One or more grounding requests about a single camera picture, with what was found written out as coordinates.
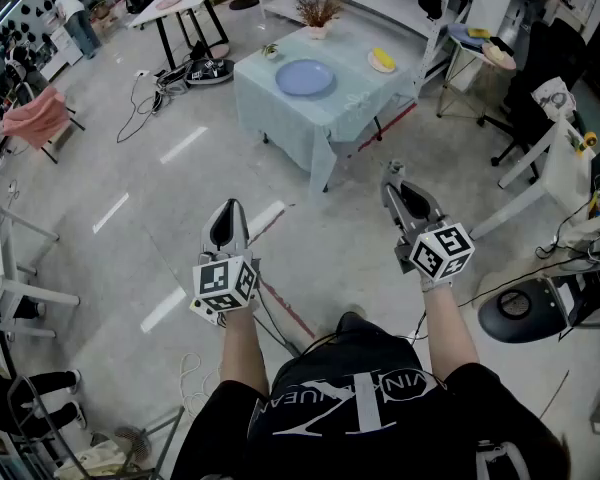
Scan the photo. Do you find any white cable coil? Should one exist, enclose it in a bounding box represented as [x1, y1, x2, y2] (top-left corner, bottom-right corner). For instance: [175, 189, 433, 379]
[178, 351, 219, 417]

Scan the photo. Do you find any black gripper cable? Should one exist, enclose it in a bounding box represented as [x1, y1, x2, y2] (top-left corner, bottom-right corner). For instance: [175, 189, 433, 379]
[407, 309, 430, 343]

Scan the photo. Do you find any black equipment box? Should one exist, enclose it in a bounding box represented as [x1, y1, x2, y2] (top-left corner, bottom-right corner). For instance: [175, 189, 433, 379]
[549, 260, 600, 331]

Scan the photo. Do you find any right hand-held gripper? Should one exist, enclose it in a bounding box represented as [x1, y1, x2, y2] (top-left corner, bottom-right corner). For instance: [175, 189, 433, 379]
[379, 160, 477, 287]

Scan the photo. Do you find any grey metal folding frame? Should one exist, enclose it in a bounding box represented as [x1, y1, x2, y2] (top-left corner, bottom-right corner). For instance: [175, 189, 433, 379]
[6, 374, 187, 480]

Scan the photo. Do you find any black cable bundle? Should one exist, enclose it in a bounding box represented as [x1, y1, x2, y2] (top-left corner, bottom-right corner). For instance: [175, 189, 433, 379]
[534, 187, 600, 275]

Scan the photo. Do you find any small floor fan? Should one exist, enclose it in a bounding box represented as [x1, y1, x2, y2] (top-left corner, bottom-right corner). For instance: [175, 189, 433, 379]
[112, 424, 153, 470]

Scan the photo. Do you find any light blue tablecloth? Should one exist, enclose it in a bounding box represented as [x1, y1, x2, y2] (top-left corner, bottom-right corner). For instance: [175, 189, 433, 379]
[233, 15, 421, 195]

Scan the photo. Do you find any black floor pad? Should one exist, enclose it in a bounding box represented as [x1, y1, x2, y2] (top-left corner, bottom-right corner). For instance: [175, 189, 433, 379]
[184, 57, 237, 88]

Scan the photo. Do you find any white plastic bag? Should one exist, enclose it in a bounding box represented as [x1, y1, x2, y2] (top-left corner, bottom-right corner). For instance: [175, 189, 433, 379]
[53, 437, 132, 480]

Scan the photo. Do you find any orange dried plant pink vase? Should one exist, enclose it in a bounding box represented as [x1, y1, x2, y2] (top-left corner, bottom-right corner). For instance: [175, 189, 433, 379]
[294, 0, 346, 41]

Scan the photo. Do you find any pale blue plate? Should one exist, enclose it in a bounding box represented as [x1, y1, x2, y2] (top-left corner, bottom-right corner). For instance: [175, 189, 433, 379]
[446, 23, 489, 47]

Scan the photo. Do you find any white printed bag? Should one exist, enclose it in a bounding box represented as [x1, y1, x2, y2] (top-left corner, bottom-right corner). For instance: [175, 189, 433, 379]
[530, 78, 578, 115]

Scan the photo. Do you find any person's right forearm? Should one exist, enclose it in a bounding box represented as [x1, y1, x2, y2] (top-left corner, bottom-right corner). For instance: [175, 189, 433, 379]
[421, 287, 482, 385]

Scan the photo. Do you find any white wrist watch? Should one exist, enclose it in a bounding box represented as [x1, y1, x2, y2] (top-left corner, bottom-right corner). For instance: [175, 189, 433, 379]
[420, 275, 455, 295]

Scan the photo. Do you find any yellow corn cob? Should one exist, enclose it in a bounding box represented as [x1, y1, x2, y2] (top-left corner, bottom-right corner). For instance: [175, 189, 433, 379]
[372, 46, 398, 70]

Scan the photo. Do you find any black floor cable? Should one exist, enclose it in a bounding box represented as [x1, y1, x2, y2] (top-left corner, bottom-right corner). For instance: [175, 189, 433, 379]
[115, 64, 192, 145]

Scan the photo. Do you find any black office chair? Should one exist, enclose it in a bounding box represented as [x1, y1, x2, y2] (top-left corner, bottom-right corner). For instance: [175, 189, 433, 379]
[476, 17, 589, 170]

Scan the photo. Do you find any wall display of black hats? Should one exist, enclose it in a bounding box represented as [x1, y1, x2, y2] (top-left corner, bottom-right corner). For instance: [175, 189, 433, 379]
[0, 0, 69, 50]

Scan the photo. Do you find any folding side table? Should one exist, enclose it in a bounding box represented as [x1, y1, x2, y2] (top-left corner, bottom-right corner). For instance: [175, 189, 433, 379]
[436, 22, 519, 120]

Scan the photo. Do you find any blue round plate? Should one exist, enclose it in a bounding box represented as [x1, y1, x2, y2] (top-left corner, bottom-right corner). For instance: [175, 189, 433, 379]
[274, 58, 337, 97]

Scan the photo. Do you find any yellow toy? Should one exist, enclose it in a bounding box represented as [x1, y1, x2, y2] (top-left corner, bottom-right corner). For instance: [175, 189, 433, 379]
[576, 129, 600, 158]

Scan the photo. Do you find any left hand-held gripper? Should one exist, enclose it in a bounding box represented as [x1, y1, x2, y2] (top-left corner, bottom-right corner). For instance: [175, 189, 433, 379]
[188, 198, 261, 327]

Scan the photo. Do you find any white drawer cabinet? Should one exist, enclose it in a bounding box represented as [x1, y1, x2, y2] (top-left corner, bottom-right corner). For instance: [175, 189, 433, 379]
[39, 24, 85, 83]

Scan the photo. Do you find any person's left forearm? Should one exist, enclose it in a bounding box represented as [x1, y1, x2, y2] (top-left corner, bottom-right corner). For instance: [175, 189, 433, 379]
[218, 309, 272, 400]

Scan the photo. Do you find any person's black printed T-shirt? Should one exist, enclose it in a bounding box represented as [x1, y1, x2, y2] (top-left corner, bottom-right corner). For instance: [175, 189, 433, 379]
[172, 312, 572, 480]

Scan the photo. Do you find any white desk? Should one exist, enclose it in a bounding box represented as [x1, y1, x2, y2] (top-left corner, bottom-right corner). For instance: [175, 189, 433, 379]
[468, 116, 600, 242]

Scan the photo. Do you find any small pale pink plate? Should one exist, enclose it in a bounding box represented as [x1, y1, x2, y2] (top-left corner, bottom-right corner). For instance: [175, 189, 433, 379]
[366, 47, 398, 75]

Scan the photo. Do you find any black round base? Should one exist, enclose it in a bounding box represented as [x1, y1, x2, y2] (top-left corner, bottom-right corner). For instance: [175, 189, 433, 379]
[476, 274, 570, 346]

